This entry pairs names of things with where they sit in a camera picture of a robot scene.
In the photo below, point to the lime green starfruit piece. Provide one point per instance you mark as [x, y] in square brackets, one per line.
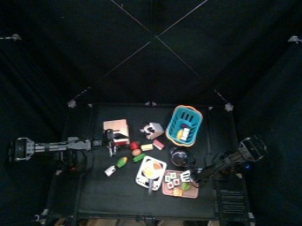
[184, 186]

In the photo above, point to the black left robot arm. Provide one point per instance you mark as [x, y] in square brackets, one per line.
[55, 146]

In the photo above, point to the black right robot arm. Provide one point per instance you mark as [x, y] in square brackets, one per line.
[235, 157]

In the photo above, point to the pink cutting board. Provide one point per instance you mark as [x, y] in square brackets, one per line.
[180, 188]

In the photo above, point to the pink box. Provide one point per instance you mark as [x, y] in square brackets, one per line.
[115, 129]

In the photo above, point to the yellow toy fruit slice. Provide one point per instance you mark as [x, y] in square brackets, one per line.
[177, 192]

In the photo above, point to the green yellow toy corn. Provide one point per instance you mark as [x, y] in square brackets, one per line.
[121, 161]

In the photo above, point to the beige toy egg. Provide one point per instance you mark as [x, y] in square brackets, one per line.
[136, 152]

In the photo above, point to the white toy food slice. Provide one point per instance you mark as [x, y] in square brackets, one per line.
[109, 170]

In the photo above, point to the green toy cucumber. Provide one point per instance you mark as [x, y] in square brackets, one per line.
[137, 158]

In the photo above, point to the yellow wooden butter slab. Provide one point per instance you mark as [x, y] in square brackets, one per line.
[147, 147]

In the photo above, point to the orange toy food piece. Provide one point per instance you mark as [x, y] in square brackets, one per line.
[156, 166]

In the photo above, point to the toy fried egg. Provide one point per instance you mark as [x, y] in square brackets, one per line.
[148, 172]

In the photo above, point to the black printed label plate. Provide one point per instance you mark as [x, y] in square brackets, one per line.
[232, 201]

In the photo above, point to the red white striped bacon toy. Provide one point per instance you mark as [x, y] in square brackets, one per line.
[157, 144]

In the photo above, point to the yellow toy food piece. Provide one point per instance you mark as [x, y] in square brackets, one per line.
[179, 134]

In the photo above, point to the white toy food box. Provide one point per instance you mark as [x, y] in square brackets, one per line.
[184, 132]

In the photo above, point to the teal basket orange rim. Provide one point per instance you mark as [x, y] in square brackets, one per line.
[183, 125]

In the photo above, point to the metal frame bracket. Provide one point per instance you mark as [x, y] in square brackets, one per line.
[294, 39]
[71, 103]
[14, 37]
[228, 106]

